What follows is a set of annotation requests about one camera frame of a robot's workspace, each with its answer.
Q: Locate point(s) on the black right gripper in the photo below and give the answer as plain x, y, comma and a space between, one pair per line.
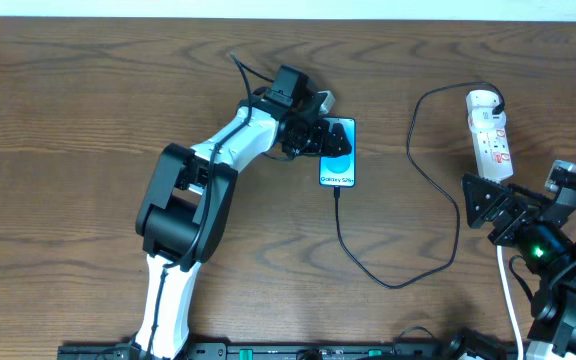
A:
500, 215

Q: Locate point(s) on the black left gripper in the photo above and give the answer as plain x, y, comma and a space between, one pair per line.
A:
325, 138

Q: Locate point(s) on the blue Galaxy smartphone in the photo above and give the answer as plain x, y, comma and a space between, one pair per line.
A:
340, 171

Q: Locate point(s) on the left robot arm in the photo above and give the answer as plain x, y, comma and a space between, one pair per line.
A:
184, 211

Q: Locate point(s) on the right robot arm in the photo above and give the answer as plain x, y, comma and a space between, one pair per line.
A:
531, 223

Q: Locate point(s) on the white power strip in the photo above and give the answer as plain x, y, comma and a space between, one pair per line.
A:
490, 142

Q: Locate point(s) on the white USB wall charger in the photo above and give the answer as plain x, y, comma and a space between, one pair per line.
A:
484, 99

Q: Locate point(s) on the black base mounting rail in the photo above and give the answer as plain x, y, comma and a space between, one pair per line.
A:
222, 351

